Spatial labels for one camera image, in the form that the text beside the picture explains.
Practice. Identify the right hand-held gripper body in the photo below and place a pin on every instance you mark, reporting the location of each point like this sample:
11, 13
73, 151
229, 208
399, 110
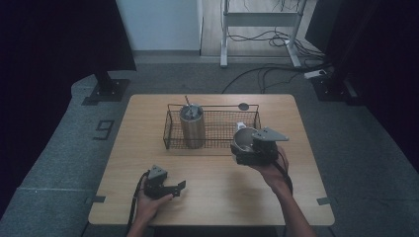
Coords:
263, 153

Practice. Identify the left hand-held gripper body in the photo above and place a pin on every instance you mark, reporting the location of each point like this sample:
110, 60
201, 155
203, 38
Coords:
154, 186

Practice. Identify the silver metal mug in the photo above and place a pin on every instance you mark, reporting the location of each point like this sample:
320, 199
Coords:
243, 135

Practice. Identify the stainless steel tumbler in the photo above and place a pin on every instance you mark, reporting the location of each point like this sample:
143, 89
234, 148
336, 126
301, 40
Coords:
192, 133

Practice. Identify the person's left hand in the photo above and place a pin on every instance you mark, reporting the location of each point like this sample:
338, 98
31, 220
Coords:
148, 209

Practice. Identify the person's right hand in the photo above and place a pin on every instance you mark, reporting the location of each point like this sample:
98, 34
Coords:
275, 174

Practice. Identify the small dark round disc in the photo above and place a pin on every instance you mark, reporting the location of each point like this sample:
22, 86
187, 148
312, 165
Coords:
243, 106

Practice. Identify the dark tape piece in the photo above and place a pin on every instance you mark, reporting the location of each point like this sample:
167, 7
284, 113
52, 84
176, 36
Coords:
97, 199
323, 200

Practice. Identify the metal utensil in tumbler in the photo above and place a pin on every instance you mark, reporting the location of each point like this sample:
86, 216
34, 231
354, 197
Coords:
190, 110

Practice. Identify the white power strip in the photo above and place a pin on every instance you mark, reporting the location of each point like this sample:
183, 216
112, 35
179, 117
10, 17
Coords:
314, 74

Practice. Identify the dark curtain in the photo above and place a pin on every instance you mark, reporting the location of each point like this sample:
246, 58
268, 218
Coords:
388, 65
49, 49

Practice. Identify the black stand with base plate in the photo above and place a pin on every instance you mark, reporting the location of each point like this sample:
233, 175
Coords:
332, 87
107, 87

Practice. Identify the white metal desk frame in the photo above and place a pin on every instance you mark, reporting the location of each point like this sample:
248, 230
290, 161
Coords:
260, 19

